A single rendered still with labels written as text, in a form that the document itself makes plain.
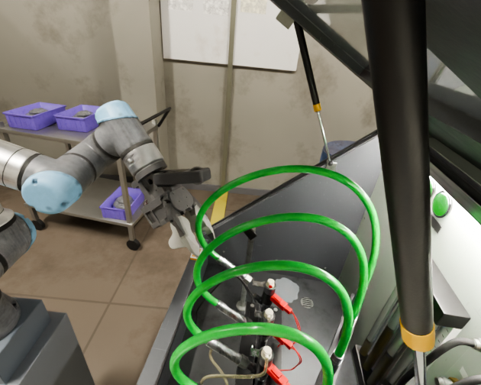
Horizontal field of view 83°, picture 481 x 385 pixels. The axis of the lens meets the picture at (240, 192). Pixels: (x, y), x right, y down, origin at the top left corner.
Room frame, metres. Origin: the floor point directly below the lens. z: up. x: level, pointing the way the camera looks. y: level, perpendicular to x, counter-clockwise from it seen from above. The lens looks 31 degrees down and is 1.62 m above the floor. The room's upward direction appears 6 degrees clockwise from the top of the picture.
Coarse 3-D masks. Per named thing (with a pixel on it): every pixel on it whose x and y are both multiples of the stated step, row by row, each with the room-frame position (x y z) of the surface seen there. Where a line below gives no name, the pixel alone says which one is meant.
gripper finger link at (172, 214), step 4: (168, 204) 0.44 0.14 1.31; (168, 208) 0.44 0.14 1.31; (172, 208) 0.44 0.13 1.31; (168, 212) 0.43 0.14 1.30; (172, 212) 0.43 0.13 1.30; (176, 212) 0.44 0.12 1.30; (168, 216) 0.43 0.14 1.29; (172, 216) 0.42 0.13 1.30; (176, 216) 0.43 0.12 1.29; (172, 220) 0.42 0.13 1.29; (176, 220) 0.42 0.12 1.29; (172, 224) 0.42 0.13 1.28; (176, 224) 0.42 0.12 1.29; (180, 224) 0.42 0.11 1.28; (176, 228) 0.42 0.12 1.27; (180, 228) 0.41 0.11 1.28; (180, 232) 0.41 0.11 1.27; (184, 232) 0.41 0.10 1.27; (180, 236) 0.41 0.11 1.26
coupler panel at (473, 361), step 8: (480, 336) 0.23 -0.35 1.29; (480, 344) 0.21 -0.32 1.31; (472, 352) 0.23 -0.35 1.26; (480, 352) 0.21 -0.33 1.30; (464, 360) 0.23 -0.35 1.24; (472, 360) 0.22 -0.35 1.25; (480, 360) 0.21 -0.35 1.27; (456, 368) 0.23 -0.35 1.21; (464, 368) 0.22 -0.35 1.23; (472, 368) 0.21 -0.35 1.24; (480, 368) 0.21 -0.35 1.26; (440, 376) 0.22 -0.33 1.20; (448, 376) 0.23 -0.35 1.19; (456, 376) 0.22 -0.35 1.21; (464, 376) 0.21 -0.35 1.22; (440, 384) 0.21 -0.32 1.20; (448, 384) 0.21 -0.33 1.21; (480, 384) 0.19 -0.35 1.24
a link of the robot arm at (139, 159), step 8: (144, 144) 0.51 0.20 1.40; (152, 144) 0.53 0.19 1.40; (136, 152) 0.50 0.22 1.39; (144, 152) 0.50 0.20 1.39; (152, 152) 0.51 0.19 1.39; (128, 160) 0.48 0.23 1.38; (136, 160) 0.49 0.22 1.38; (144, 160) 0.49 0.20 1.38; (152, 160) 0.50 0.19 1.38; (160, 160) 0.52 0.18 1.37; (128, 168) 0.50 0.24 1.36; (136, 168) 0.48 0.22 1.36; (144, 168) 0.49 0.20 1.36
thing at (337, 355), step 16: (224, 272) 0.28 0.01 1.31; (240, 272) 0.28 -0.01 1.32; (304, 272) 0.27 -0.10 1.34; (320, 272) 0.27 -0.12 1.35; (208, 288) 0.28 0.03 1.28; (336, 288) 0.26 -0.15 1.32; (192, 304) 0.28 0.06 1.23; (192, 320) 0.29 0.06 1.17; (352, 320) 0.26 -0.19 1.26; (224, 352) 0.28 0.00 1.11; (336, 352) 0.26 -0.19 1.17; (336, 368) 0.26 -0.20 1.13
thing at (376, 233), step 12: (276, 168) 0.44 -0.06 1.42; (288, 168) 0.43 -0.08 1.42; (300, 168) 0.43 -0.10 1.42; (312, 168) 0.43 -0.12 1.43; (324, 168) 0.43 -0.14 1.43; (240, 180) 0.44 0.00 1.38; (336, 180) 0.43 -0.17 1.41; (348, 180) 0.42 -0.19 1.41; (216, 192) 0.44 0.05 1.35; (360, 192) 0.42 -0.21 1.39; (204, 204) 0.45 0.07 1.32; (372, 204) 0.42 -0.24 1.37; (372, 216) 0.42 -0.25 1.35; (372, 228) 0.42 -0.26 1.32; (204, 240) 0.45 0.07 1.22; (372, 240) 0.42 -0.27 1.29; (372, 252) 0.42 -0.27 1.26; (372, 264) 0.41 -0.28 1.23
